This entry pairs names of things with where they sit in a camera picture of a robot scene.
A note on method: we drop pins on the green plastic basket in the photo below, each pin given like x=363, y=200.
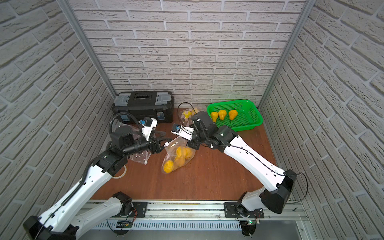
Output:
x=248, y=116

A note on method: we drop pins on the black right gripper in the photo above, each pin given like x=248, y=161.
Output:
x=192, y=145

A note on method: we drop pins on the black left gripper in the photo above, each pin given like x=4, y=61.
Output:
x=154, y=145

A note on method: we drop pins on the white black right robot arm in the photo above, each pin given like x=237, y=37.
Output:
x=277, y=183

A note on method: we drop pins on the clear tape roll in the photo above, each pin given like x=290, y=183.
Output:
x=122, y=175

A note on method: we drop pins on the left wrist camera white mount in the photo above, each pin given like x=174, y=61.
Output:
x=148, y=124

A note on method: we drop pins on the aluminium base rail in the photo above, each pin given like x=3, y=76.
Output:
x=196, y=216

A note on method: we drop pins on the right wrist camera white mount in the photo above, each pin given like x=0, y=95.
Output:
x=184, y=132

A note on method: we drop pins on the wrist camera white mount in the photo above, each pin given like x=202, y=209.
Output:
x=148, y=124
x=184, y=132

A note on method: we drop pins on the dotted zip bag with pears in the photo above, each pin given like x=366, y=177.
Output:
x=140, y=156

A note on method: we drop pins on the black plastic toolbox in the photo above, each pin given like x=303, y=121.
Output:
x=153, y=104

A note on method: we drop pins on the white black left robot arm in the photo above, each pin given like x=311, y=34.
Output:
x=62, y=221

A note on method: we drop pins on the clear zip bag with pears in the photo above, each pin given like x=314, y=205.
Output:
x=186, y=115

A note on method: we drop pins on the yellow pear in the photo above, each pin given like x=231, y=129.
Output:
x=222, y=114
x=214, y=116
x=233, y=114

